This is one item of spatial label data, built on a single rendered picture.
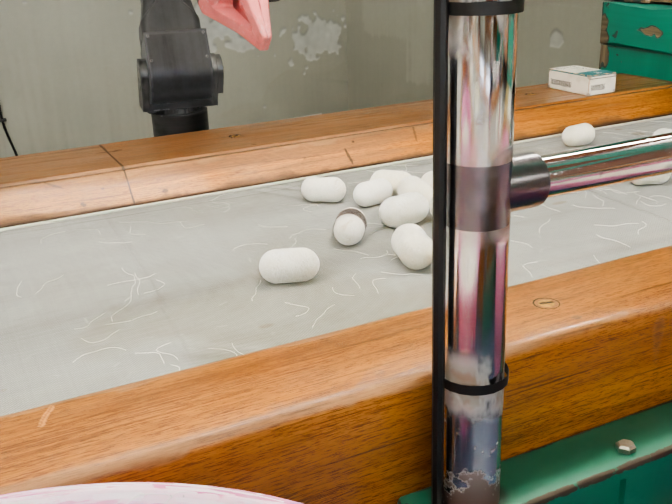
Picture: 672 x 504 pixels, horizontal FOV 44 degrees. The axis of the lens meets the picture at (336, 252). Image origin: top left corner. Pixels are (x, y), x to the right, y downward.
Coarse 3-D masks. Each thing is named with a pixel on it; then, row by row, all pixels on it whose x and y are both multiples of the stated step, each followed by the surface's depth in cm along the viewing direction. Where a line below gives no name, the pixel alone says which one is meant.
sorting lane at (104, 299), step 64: (640, 128) 79; (256, 192) 64; (576, 192) 61; (640, 192) 60; (0, 256) 53; (64, 256) 52; (128, 256) 52; (192, 256) 52; (256, 256) 51; (320, 256) 51; (384, 256) 50; (512, 256) 50; (576, 256) 49; (0, 320) 44; (64, 320) 43; (128, 320) 43; (192, 320) 43; (256, 320) 43; (320, 320) 42; (0, 384) 37; (64, 384) 37
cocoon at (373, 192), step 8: (360, 184) 59; (368, 184) 59; (376, 184) 59; (384, 184) 59; (360, 192) 59; (368, 192) 58; (376, 192) 59; (384, 192) 59; (392, 192) 60; (360, 200) 59; (368, 200) 59; (376, 200) 59
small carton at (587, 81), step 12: (552, 72) 86; (564, 72) 84; (576, 72) 83; (588, 72) 83; (600, 72) 82; (612, 72) 82; (552, 84) 86; (564, 84) 84; (576, 84) 83; (588, 84) 81; (600, 84) 82; (612, 84) 83
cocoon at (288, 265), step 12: (276, 252) 46; (288, 252) 46; (300, 252) 46; (312, 252) 47; (264, 264) 46; (276, 264) 46; (288, 264) 46; (300, 264) 46; (312, 264) 46; (264, 276) 46; (276, 276) 46; (288, 276) 46; (300, 276) 46; (312, 276) 47
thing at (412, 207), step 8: (416, 192) 55; (384, 200) 55; (392, 200) 54; (400, 200) 54; (408, 200) 54; (416, 200) 55; (424, 200) 55; (384, 208) 54; (392, 208) 54; (400, 208) 54; (408, 208) 54; (416, 208) 55; (424, 208) 55; (384, 216) 54; (392, 216) 54; (400, 216) 54; (408, 216) 54; (416, 216) 55; (424, 216) 55; (392, 224) 54; (400, 224) 54
